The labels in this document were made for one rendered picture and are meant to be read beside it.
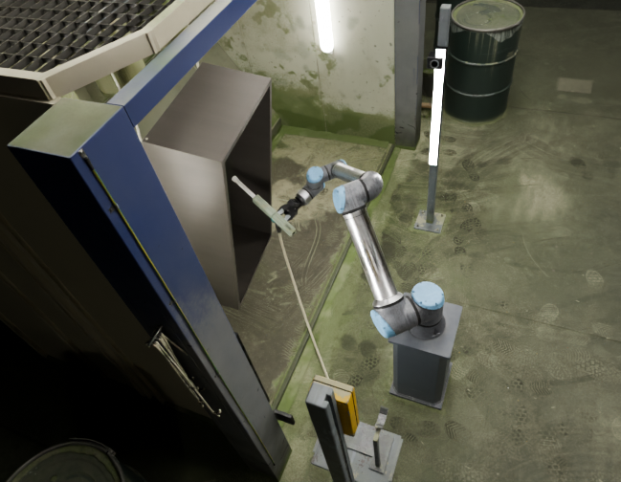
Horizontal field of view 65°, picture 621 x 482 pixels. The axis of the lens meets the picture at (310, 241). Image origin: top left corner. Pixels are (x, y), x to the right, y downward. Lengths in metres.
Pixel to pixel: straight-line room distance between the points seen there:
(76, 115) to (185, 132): 0.99
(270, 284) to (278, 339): 0.46
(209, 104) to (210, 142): 0.25
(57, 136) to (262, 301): 2.49
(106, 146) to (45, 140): 0.12
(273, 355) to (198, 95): 1.70
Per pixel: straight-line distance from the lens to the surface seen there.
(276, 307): 3.42
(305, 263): 3.60
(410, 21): 3.86
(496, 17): 4.55
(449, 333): 2.55
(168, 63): 1.29
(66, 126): 1.19
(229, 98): 2.31
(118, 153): 1.18
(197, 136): 2.13
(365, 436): 2.16
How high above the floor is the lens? 2.84
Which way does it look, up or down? 49 degrees down
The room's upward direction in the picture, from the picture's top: 12 degrees counter-clockwise
